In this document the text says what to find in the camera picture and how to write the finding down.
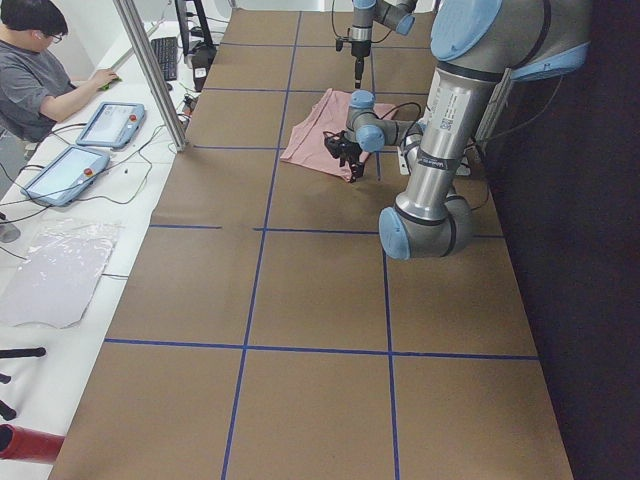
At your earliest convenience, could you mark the aluminium frame post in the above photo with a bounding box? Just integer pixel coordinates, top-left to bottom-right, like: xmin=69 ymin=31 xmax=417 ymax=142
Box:
xmin=113 ymin=0 xmax=187 ymax=152

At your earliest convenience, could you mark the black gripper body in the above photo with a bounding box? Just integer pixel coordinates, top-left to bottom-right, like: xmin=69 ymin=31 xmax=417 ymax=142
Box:
xmin=337 ymin=140 xmax=363 ymax=168
xmin=351 ymin=40 xmax=370 ymax=75

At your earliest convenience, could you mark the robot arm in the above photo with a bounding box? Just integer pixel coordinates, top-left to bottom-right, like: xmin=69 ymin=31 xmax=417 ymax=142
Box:
xmin=345 ymin=0 xmax=417 ymax=89
xmin=333 ymin=0 xmax=592 ymax=260

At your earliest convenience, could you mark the lower teach pendant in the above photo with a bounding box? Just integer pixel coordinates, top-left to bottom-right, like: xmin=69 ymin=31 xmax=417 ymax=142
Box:
xmin=21 ymin=146 xmax=110 ymax=207

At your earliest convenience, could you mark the clear plastic bag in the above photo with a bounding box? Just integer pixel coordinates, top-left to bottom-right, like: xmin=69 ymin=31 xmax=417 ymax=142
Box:
xmin=1 ymin=218 xmax=122 ymax=329

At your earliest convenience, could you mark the black keyboard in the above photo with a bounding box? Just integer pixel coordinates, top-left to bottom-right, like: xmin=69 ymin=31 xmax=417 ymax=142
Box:
xmin=150 ymin=37 xmax=178 ymax=81

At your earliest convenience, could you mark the upper teach pendant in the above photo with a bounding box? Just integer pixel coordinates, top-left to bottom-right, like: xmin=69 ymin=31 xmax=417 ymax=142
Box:
xmin=76 ymin=102 xmax=146 ymax=150

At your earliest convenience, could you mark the red cylinder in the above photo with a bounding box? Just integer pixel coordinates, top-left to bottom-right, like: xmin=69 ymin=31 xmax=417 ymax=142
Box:
xmin=1 ymin=424 xmax=65 ymax=464

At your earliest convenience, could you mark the pink Snoopy t-shirt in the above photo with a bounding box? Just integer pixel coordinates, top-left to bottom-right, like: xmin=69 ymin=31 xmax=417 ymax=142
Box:
xmin=280 ymin=89 xmax=370 ymax=182

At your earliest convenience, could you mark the teach pendant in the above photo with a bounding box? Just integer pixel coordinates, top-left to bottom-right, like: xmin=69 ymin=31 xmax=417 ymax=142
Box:
xmin=21 ymin=146 xmax=110 ymax=207
xmin=76 ymin=102 xmax=146 ymax=150

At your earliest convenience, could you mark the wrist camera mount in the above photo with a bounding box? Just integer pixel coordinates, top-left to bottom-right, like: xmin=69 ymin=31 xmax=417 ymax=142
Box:
xmin=335 ymin=36 xmax=350 ymax=52
xmin=323 ymin=131 xmax=346 ymax=159

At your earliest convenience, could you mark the seated person grey shirt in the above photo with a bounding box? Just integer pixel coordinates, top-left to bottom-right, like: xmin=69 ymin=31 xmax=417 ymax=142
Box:
xmin=1 ymin=0 xmax=119 ymax=143

